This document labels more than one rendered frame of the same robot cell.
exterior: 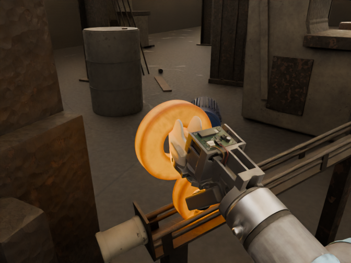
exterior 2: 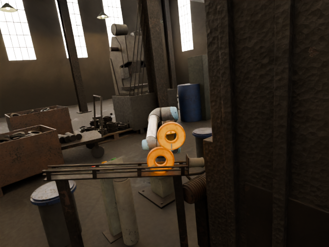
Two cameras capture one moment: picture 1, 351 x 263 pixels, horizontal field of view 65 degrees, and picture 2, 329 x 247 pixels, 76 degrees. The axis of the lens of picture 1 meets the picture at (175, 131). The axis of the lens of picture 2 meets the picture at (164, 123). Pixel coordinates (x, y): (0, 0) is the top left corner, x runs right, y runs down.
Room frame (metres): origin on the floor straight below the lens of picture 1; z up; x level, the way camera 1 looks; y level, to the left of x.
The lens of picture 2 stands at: (1.50, 0.47, 1.20)
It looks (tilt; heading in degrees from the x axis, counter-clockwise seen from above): 13 degrees down; 206
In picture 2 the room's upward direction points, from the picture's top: 6 degrees counter-clockwise
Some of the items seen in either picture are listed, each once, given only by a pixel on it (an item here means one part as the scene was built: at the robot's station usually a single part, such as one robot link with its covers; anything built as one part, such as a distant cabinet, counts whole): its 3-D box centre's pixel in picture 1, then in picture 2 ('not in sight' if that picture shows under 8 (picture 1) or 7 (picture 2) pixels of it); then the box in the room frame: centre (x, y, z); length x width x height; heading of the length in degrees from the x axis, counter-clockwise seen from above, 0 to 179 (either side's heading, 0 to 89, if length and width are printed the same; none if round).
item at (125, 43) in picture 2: not in sight; (131, 69); (-4.38, -3.39, 1.42); 1.43 x 1.22 x 2.85; 69
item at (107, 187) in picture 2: not in sight; (110, 197); (0.40, -0.60, 0.31); 0.24 x 0.16 x 0.62; 154
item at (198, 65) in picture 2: not in sight; (206, 86); (-3.69, -0.83, 0.75); 0.70 x 0.48 x 1.50; 154
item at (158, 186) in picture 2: not in sight; (163, 180); (-0.23, -0.47, 0.13); 0.40 x 0.40 x 0.26; 64
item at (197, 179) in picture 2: not in sight; (200, 215); (0.35, 0.09, 0.27); 0.22 x 0.13 x 0.53; 154
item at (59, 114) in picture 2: not in sight; (40, 127); (-1.25, -3.80, 0.38); 1.03 x 0.83 x 0.75; 157
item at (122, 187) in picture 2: not in sight; (126, 209); (0.44, -0.44, 0.26); 0.12 x 0.12 x 0.52
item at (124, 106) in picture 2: not in sight; (146, 108); (-2.74, -2.07, 0.43); 1.23 x 0.93 x 0.87; 152
